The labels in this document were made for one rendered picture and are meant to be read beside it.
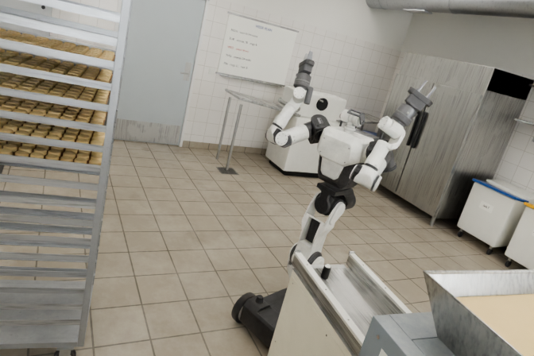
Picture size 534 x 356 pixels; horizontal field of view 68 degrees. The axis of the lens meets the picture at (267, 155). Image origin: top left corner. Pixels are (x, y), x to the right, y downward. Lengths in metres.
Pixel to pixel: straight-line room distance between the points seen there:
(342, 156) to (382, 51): 5.22
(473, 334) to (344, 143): 1.32
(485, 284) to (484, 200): 4.19
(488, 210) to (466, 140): 0.86
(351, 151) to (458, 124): 3.33
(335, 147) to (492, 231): 3.46
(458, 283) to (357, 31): 5.95
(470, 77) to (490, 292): 4.35
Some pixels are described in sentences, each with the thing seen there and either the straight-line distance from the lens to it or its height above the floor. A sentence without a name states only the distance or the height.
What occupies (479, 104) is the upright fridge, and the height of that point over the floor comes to 1.62.
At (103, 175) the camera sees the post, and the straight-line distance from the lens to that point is 1.85.
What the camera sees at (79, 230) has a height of 0.50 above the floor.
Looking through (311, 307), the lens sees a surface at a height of 0.81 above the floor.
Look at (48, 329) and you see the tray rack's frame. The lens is 2.41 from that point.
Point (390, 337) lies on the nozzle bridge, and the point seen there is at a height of 1.18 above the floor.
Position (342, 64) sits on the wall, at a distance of 6.77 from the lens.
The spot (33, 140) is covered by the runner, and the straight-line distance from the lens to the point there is 1.87.
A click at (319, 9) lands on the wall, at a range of 6.40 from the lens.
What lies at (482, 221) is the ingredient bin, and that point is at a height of 0.34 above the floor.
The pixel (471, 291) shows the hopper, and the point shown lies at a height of 1.27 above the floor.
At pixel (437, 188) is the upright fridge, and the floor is 0.51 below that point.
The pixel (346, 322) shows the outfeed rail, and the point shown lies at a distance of 1.52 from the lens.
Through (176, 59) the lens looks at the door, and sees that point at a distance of 5.64.
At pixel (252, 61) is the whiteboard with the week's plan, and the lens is 5.94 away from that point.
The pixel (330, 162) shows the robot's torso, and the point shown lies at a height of 1.20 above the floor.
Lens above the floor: 1.74
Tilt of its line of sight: 16 degrees down
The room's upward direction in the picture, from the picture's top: 14 degrees clockwise
